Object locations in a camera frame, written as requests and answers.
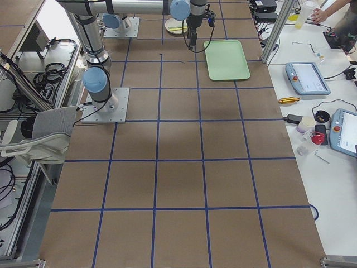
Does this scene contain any translucent plastic cup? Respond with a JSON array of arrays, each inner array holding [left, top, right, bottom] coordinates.
[[295, 1, 315, 29]]

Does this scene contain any aluminium frame post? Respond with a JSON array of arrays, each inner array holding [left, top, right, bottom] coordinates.
[[260, 0, 294, 64]]

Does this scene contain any teach pendant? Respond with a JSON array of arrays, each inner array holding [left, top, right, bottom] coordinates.
[[285, 62, 331, 95], [329, 108, 357, 158]]

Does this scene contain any near teach pendant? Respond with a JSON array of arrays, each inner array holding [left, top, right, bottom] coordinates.
[[329, 108, 357, 158]]

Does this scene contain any light green tray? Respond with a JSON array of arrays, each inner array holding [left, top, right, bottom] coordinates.
[[204, 40, 250, 81]]

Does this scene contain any person's hand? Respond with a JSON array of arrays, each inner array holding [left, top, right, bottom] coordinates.
[[312, 8, 329, 24]]

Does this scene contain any gold metal cylinder tool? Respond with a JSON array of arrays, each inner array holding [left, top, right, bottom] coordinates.
[[278, 97, 300, 104]]

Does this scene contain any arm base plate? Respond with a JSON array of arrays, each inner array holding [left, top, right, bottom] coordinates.
[[102, 14, 140, 39], [81, 88, 129, 123]]

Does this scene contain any black smartphone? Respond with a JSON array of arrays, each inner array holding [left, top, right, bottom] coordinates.
[[315, 124, 329, 146]]

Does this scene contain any yellow plastic fork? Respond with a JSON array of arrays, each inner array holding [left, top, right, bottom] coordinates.
[[168, 27, 187, 31]]

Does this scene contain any red round object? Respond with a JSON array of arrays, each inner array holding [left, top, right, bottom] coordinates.
[[310, 131, 325, 145]]

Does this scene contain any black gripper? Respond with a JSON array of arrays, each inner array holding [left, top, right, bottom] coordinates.
[[186, 16, 201, 51]]

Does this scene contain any black round dish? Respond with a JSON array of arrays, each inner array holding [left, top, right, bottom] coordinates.
[[314, 110, 331, 123]]

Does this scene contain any silver allen key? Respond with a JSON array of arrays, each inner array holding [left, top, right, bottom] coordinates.
[[314, 150, 330, 164]]

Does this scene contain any black power adapter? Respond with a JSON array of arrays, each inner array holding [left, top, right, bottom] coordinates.
[[283, 114, 303, 125]]

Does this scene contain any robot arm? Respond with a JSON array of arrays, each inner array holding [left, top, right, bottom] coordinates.
[[102, 13, 132, 33], [58, 1, 216, 112]]

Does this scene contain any white round plate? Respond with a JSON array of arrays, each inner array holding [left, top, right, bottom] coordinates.
[[165, 18, 187, 35]]

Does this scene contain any grey office chair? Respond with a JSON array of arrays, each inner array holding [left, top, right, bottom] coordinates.
[[1, 106, 77, 184]]

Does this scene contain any far teach pendant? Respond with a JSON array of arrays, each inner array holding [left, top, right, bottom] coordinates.
[[285, 62, 331, 95]]

